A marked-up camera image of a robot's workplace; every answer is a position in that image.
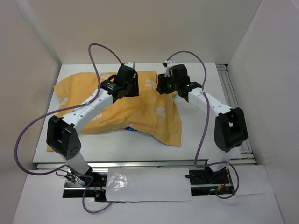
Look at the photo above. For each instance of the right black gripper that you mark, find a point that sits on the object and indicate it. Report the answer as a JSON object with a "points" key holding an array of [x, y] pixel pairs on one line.
{"points": [[161, 87]]}

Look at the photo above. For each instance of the orange pillowcase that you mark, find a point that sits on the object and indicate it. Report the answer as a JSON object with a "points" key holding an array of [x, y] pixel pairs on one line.
{"points": [[149, 113]]}

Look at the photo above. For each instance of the aluminium mounting rail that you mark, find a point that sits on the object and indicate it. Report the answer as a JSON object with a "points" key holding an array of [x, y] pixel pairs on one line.
{"points": [[101, 170]]}

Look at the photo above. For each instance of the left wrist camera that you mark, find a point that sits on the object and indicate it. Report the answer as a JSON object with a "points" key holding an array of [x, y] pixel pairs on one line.
{"points": [[130, 64]]}

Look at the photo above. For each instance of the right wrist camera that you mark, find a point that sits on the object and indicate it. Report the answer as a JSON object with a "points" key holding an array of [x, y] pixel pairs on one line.
{"points": [[168, 64]]}

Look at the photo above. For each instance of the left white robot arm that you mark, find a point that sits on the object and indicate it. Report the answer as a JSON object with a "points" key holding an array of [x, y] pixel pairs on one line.
{"points": [[62, 132]]}

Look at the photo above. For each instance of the white cover plate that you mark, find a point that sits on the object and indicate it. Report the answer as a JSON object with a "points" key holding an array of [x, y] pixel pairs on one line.
{"points": [[148, 185]]}

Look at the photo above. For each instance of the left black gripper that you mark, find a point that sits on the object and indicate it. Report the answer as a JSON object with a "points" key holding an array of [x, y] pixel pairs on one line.
{"points": [[134, 91]]}

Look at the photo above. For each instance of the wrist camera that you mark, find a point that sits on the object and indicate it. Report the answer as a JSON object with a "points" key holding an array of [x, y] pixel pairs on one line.
{"points": [[168, 64], [130, 64]]}

